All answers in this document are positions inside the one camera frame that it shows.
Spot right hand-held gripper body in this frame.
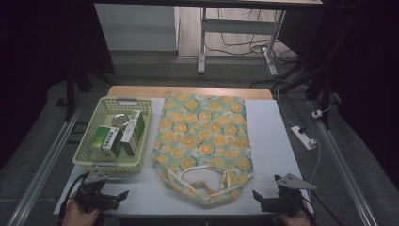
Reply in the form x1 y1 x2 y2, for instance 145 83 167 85
260 172 317 218

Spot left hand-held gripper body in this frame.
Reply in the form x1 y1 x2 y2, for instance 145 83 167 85
74 170 121 214

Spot tall green white box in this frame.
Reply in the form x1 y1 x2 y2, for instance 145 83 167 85
120 109 147 157

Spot pale yellow plastic basket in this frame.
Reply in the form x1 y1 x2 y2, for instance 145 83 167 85
72 96 154 175

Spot orange print fabric bag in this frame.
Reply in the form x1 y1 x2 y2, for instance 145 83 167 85
152 90 254 205

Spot person's right hand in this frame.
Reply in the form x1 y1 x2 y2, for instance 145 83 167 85
272 206 315 226

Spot person's left hand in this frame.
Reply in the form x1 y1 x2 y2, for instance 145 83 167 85
61 197 102 226

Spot white power strip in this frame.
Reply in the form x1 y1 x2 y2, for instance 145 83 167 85
290 125 317 151

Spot black stand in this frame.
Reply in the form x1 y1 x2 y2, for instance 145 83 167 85
305 62 334 130
55 62 117 122

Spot white cabinet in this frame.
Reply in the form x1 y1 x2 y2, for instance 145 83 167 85
93 3 180 52

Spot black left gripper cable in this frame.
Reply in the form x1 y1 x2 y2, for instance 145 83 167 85
57 171 90 220

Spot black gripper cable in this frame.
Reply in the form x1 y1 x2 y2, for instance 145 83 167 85
57 171 90 220
302 187 346 226

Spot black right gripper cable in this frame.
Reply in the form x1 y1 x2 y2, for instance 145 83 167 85
302 187 346 226

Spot thin white cable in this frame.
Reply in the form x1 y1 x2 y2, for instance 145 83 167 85
309 139 323 185

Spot aluminium floor rail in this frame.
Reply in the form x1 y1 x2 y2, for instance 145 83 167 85
309 100 379 226
6 103 84 226

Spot white power strip cable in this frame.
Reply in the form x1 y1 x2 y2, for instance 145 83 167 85
266 62 299 128

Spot thick black floor cables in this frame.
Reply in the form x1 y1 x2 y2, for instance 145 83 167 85
248 60 311 95

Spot tangled thin black cables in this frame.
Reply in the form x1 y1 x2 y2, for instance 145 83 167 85
205 8 297 64

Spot white frame desk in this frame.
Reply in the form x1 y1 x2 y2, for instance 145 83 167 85
93 0 324 76

